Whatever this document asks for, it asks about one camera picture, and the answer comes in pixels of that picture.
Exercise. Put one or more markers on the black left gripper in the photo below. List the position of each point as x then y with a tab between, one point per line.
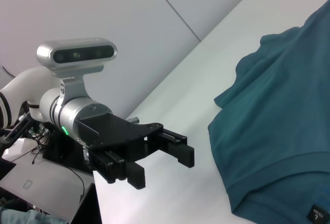
113	131

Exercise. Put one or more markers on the teal blue FREE t-shirt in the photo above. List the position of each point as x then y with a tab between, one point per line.
270	131

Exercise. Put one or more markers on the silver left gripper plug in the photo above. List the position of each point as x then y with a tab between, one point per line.
132	120

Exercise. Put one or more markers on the black table side panel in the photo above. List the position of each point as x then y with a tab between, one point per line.
87	206

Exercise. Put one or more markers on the black equipment base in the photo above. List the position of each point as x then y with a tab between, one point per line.
62	154

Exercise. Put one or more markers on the white side cabinet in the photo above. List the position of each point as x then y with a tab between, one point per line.
38	180

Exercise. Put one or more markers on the light blue fabric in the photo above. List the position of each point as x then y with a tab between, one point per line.
25	216

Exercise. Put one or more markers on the silver left camera bracket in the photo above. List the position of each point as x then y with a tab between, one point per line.
74	90

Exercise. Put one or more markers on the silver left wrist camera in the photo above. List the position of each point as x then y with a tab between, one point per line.
77	54

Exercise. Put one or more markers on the black metal frame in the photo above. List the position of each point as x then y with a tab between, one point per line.
13	134

